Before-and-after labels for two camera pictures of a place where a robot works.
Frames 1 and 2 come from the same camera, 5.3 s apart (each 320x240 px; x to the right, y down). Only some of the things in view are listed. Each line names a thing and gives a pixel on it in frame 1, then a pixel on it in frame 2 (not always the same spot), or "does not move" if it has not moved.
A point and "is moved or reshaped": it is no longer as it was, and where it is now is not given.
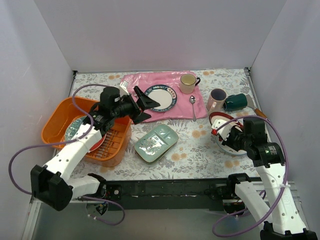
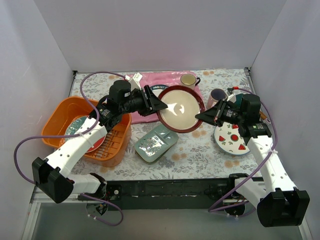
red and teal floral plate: (73, 127) does not move
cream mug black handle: (188, 82) does not move
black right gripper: (227, 139) -> (219, 113)
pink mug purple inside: (216, 102) does not move
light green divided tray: (155, 143) does not move
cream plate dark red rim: (224, 116) is moved or reshaped
